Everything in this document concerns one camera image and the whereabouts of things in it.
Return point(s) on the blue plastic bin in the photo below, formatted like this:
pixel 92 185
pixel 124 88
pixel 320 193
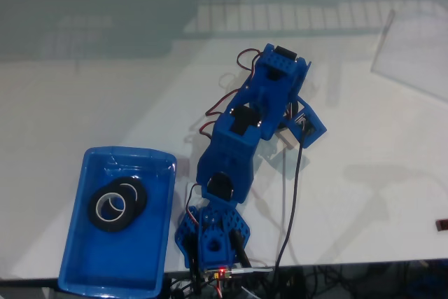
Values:
pixel 112 253

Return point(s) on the black table clamp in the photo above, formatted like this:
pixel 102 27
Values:
pixel 241 248
pixel 194 260

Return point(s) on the clear acrylic sheet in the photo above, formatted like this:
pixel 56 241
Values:
pixel 416 57

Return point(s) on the motor controller board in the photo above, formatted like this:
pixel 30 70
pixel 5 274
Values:
pixel 218 273

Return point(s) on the small dark red object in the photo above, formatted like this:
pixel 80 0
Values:
pixel 441 225

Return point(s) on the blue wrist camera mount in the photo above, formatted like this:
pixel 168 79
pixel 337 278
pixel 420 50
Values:
pixel 315 131

